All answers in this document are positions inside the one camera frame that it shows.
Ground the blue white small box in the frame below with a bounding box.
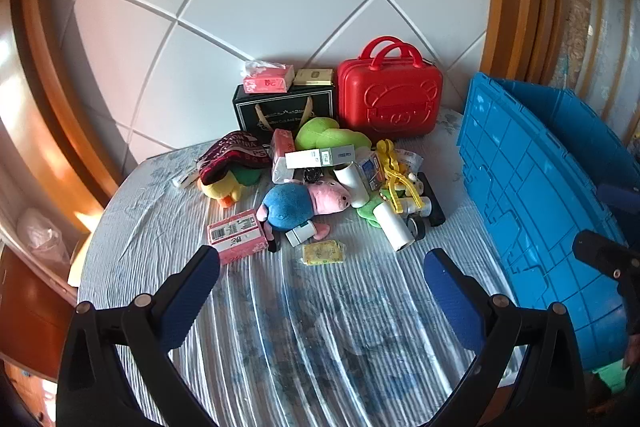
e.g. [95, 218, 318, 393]
[357, 155, 387, 192]

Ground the curved wooden frame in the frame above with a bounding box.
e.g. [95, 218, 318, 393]
[10, 0, 126, 233]

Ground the red plastic suitcase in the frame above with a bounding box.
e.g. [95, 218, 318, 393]
[336, 36, 445, 142]

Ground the yellow duck plush toy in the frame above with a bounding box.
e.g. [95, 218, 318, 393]
[200, 167, 261, 208]

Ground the maroon knit hat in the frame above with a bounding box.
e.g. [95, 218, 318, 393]
[198, 131, 273, 185]

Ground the black gift box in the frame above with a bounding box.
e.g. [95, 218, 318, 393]
[231, 84, 337, 146]

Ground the striped blue white cloth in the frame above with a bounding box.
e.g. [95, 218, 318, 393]
[77, 109, 531, 427]

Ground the clear plastic bag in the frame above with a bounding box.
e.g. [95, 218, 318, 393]
[17, 207, 71, 263]

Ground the pink tissue pack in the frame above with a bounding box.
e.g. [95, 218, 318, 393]
[242, 62, 296, 94]
[270, 129, 297, 184]

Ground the white cup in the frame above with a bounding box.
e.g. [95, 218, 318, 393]
[334, 162, 370, 206]

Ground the rolled patterned carpet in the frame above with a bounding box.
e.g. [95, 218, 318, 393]
[569, 0, 595, 88]

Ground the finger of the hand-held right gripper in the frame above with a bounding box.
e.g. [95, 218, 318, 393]
[572, 230, 640, 282]
[597, 183, 640, 214]

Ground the pink pig plush toy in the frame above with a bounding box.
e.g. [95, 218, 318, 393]
[256, 177, 353, 254]

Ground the gold box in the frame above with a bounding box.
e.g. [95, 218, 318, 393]
[292, 68, 335, 88]

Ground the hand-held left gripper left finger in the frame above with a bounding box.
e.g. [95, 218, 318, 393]
[56, 245, 221, 427]

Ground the black toy car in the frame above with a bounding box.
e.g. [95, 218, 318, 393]
[407, 172, 447, 240]

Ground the yellow packet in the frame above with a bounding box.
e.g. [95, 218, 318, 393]
[301, 240, 347, 266]

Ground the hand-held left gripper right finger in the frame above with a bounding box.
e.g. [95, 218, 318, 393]
[424, 248, 587, 427]

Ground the yellow toy clamp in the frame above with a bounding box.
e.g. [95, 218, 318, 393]
[376, 139, 420, 214]

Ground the lime green plush toy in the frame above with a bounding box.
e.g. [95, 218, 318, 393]
[295, 117, 372, 154]

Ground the frosted glass sliding door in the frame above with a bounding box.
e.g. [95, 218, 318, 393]
[565, 0, 640, 142]

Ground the brown wooden cabinet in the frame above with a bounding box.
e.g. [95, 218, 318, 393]
[0, 247, 76, 383]

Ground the pink barcode box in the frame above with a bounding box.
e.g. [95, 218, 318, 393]
[207, 209, 269, 266]

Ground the small white bottle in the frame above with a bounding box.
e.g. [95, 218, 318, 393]
[285, 221, 317, 248]

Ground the white grey carton box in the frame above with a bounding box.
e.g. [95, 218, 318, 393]
[284, 144, 356, 171]

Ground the white plastic packet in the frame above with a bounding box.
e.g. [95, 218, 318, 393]
[397, 149, 423, 175]

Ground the blue plastic container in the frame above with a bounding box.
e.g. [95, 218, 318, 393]
[456, 72, 635, 373]

